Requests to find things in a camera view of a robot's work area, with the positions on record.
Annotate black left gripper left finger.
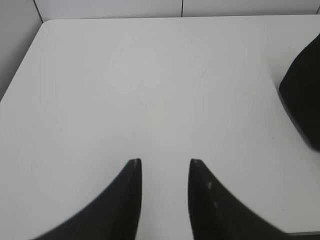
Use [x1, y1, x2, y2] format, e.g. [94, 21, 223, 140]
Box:
[38, 158, 142, 240]

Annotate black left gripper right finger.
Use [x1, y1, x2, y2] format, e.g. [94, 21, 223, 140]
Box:
[188, 159, 293, 240]

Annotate black canvas tote bag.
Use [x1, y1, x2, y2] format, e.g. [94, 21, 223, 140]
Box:
[279, 36, 320, 151]

